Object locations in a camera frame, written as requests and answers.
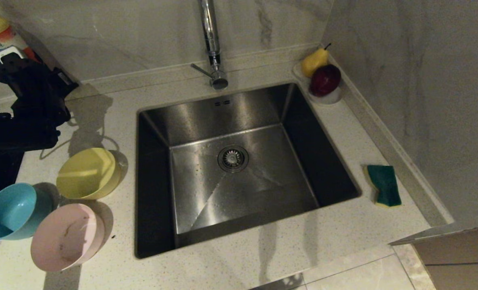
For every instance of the blue plastic bowl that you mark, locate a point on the blue plastic bowl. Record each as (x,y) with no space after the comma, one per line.
(9,211)

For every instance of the pink plastic bowl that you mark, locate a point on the pink plastic bowl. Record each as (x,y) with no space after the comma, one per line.
(63,237)

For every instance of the yellow pear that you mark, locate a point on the yellow pear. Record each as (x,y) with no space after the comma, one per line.
(314,62)

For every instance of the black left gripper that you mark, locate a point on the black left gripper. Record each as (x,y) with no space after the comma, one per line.
(37,92)

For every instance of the orange dish soap bottle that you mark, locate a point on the orange dish soap bottle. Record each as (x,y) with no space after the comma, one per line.
(1,40)

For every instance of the small white dish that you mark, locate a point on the small white dish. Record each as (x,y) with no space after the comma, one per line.
(329,100)

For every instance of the green and yellow sponge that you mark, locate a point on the green and yellow sponge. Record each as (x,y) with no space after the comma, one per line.
(385,185)

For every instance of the yellow plastic bowl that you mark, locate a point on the yellow plastic bowl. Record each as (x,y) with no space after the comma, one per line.
(86,175)

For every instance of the dark red apple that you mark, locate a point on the dark red apple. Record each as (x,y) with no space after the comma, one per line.
(325,80)

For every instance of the beige wooden cabinet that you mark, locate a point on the beige wooden cabinet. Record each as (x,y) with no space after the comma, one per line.
(460,253)

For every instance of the chrome faucet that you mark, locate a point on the chrome faucet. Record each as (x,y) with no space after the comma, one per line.
(210,40)

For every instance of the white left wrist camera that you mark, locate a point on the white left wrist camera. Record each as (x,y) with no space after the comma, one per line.
(9,54)

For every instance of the metal sink drain strainer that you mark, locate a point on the metal sink drain strainer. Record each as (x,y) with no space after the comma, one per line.
(233,159)

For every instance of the stainless steel sink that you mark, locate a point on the stainless steel sink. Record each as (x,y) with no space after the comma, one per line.
(206,189)

